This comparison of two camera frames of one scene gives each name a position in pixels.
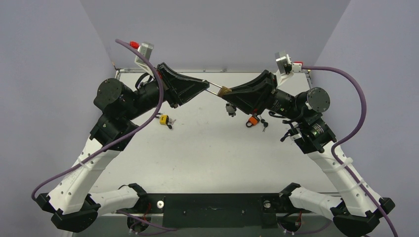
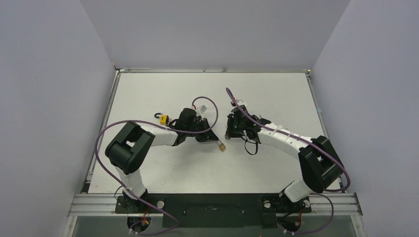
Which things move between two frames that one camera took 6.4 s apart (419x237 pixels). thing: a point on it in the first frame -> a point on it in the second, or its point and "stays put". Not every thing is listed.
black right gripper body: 266,93 -> 233,125
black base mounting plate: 217,210 stays put
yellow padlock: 164,119 stays put
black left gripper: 179,89 -> 207,136
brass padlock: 223,90 -> 222,146
